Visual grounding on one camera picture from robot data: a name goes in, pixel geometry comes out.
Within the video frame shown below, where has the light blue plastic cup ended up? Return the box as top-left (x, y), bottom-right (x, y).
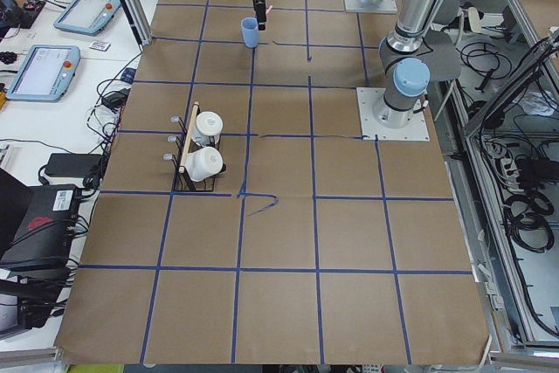
top-left (241, 17), bottom-right (259, 48)

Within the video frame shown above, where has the white ceramic mug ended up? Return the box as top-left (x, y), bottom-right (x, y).
top-left (192, 111), bottom-right (224, 147)
top-left (185, 147), bottom-right (226, 182)

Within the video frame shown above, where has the far teach pendant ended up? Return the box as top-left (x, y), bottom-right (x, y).
top-left (53, 0), bottom-right (121, 36)

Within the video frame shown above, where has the teach pendant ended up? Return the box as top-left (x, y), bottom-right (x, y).
top-left (6, 45), bottom-right (81, 102)
top-left (53, 0), bottom-right (121, 36)

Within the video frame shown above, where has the near teach pendant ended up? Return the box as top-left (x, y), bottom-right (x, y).
top-left (6, 45), bottom-right (81, 102)

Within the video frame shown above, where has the black power adapter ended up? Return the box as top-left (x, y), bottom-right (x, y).
top-left (45, 153), bottom-right (101, 177)

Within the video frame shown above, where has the black computer box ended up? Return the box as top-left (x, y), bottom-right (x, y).
top-left (1, 170), bottom-right (80, 272)

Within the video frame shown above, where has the black wire mug rack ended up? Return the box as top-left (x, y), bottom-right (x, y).
top-left (163, 101), bottom-right (226, 192)

